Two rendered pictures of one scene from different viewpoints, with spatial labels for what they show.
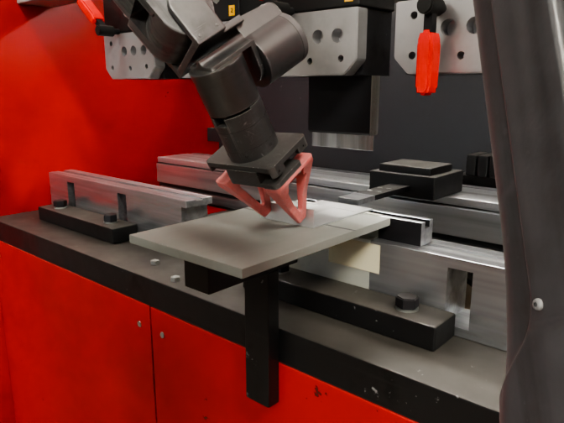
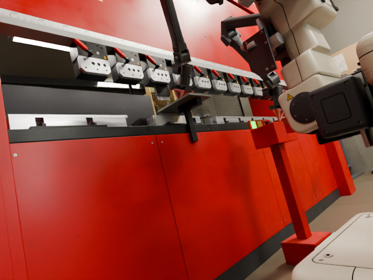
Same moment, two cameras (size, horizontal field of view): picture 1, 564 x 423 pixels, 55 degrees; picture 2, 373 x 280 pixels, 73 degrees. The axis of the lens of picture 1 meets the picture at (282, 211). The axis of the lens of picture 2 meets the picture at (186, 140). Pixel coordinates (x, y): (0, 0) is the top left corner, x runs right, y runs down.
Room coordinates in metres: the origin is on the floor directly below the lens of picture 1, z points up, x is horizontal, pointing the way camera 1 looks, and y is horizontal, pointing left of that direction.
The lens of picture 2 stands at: (0.60, 1.38, 0.59)
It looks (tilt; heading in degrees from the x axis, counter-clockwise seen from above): 8 degrees up; 272
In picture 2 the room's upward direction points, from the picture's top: 14 degrees counter-clockwise
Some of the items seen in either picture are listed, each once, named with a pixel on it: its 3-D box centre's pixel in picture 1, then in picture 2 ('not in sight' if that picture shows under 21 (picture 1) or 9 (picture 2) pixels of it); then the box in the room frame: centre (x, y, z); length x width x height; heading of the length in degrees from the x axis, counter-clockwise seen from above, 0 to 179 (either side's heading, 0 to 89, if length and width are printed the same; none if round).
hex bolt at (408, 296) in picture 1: (407, 301); not in sight; (0.60, -0.15, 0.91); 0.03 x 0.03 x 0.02
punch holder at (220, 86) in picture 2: not in sight; (215, 82); (0.36, -0.51, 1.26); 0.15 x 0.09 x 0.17; 49
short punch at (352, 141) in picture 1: (342, 112); (162, 92); (0.74, -0.08, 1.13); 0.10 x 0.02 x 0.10; 49
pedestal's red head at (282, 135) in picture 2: not in sight; (272, 130); (0.15, -0.14, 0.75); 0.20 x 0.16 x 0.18; 41
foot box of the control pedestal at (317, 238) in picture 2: not in sight; (313, 248); (0.13, -0.12, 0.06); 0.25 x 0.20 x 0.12; 131
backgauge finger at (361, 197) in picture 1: (394, 183); (150, 119); (0.86, -0.18, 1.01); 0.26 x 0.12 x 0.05; 139
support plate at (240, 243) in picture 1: (267, 229); (184, 104); (0.62, 0.02, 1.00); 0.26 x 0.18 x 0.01; 139
